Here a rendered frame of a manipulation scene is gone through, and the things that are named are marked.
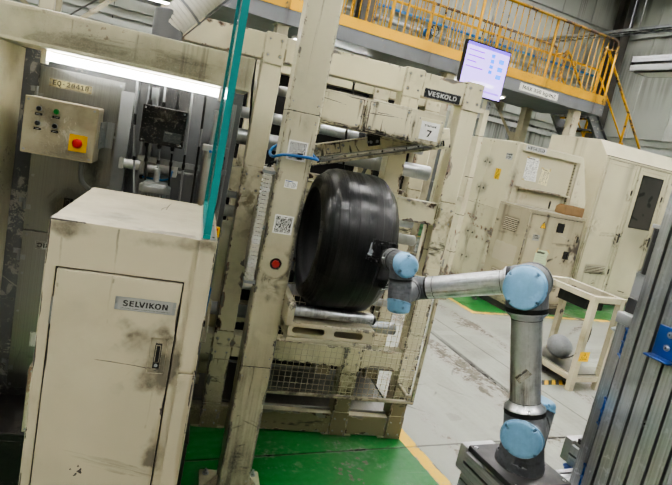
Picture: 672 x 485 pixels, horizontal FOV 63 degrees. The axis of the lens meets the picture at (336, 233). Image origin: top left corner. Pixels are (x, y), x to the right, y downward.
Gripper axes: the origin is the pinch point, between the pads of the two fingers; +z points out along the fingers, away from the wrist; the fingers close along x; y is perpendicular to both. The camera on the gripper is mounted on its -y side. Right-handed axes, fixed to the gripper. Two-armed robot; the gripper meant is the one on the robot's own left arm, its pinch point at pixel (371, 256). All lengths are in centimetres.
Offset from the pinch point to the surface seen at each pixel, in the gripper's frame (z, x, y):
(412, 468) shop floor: 64, -67, -112
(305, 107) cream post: 16, 31, 50
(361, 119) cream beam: 42, 2, 54
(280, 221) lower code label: 21.2, 31.9, 5.7
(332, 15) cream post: 13, 28, 84
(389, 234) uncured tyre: 2.4, -6.2, 9.0
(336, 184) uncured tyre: 13.1, 14.7, 23.7
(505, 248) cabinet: 396, -304, -1
